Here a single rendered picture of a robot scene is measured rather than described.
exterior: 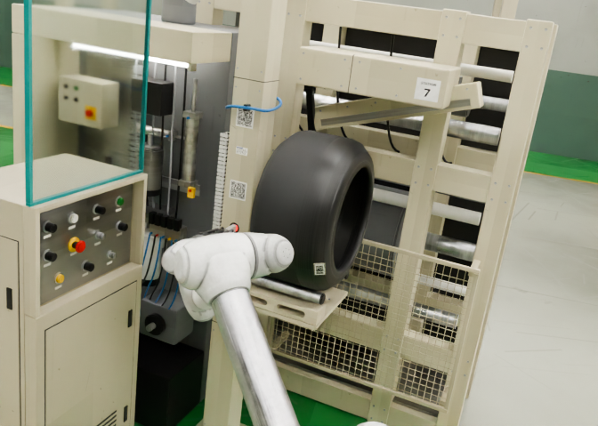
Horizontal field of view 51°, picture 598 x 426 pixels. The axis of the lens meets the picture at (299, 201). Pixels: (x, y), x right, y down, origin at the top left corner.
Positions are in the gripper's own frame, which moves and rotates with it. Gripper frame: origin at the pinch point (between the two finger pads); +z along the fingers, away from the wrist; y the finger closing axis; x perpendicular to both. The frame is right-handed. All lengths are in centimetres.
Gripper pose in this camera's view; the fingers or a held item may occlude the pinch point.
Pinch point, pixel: (230, 229)
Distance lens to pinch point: 250.8
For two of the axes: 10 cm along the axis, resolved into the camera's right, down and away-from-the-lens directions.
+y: -9.1, -2.3, 3.5
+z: 4.0, -2.3, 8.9
